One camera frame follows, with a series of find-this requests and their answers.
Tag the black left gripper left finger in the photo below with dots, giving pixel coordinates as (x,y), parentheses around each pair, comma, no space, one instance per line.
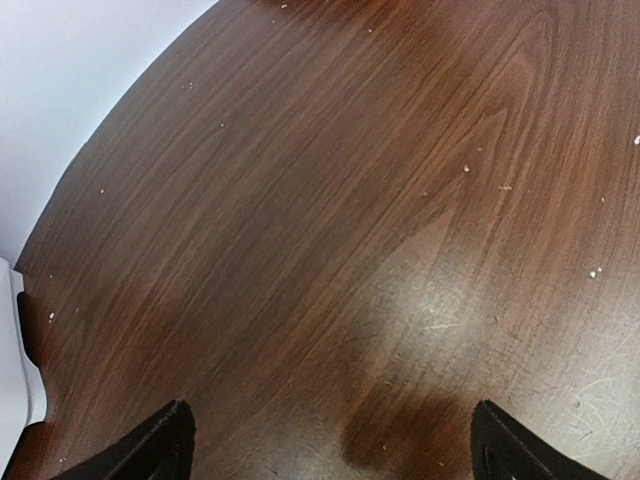
(160,447)

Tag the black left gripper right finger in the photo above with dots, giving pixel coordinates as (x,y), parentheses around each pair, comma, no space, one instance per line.
(503,448)

